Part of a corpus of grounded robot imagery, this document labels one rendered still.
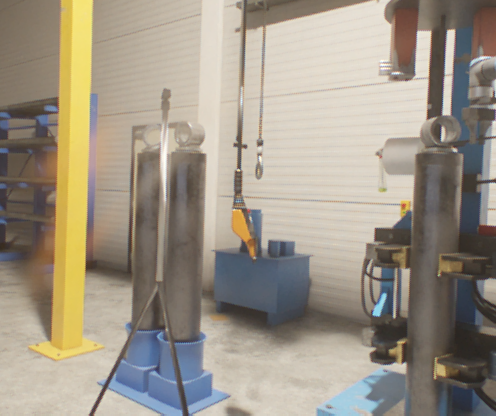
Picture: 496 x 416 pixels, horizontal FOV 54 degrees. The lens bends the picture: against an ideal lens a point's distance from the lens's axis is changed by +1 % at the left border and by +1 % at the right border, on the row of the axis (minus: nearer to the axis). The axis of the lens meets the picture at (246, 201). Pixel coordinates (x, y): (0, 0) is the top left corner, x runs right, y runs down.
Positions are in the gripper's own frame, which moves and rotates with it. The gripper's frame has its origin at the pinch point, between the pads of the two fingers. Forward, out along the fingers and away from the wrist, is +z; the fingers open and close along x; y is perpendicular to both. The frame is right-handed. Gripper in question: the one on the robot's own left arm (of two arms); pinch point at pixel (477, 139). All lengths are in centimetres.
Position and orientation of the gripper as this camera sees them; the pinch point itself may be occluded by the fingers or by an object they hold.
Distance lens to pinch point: 232.9
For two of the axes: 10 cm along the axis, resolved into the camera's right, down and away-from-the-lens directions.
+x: -9.8, -0.3, -2.0
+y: -2.0, -0.3, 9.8
